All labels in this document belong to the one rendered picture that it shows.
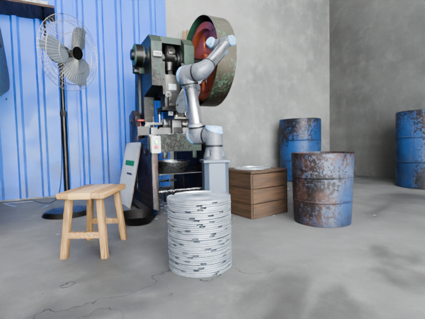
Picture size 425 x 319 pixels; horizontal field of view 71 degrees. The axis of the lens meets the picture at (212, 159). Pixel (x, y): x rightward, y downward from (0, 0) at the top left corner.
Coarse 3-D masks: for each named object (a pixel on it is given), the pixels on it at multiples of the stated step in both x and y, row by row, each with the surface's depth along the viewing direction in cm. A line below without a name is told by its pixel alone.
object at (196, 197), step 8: (184, 192) 149; (192, 192) 149; (200, 192) 149; (208, 192) 148; (216, 192) 148; (224, 192) 145; (176, 200) 130; (184, 200) 130; (192, 200) 129; (200, 200) 129; (208, 200) 128; (216, 200) 125
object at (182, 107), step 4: (180, 92) 228; (184, 92) 232; (180, 96) 231; (184, 96) 235; (176, 100) 230; (180, 100) 234; (184, 100) 240; (176, 104) 233; (180, 104) 238; (184, 104) 242; (176, 108) 237; (180, 108) 241; (184, 108) 246; (180, 112) 245; (184, 112) 250
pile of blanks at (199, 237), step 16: (176, 208) 129; (192, 208) 123; (208, 208) 123; (224, 208) 128; (176, 224) 127; (192, 224) 126; (208, 224) 124; (224, 224) 131; (176, 240) 127; (192, 240) 124; (208, 240) 126; (224, 240) 129; (176, 256) 130; (192, 256) 124; (208, 256) 126; (224, 256) 129; (176, 272) 130; (192, 272) 124; (208, 272) 125
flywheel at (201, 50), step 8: (200, 24) 283; (208, 24) 269; (200, 32) 286; (208, 32) 277; (192, 40) 301; (200, 40) 292; (200, 48) 293; (208, 48) 278; (200, 56) 286; (208, 80) 281; (200, 88) 297; (208, 88) 282; (200, 96) 290
